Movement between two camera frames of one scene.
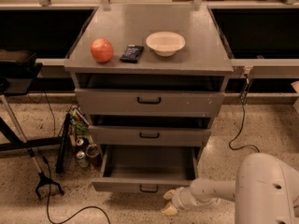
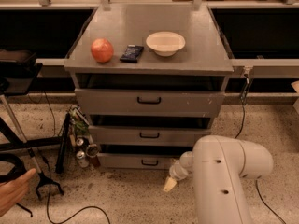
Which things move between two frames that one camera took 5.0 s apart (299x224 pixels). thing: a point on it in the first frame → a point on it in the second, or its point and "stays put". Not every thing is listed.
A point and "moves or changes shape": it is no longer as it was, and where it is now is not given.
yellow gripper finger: [170, 210] → [170, 184]
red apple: [102, 49] stays put
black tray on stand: [19, 70] stays put
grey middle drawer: [149, 135] stays put
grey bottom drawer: [153, 169] moves or changes shape
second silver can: [79, 142] stays put
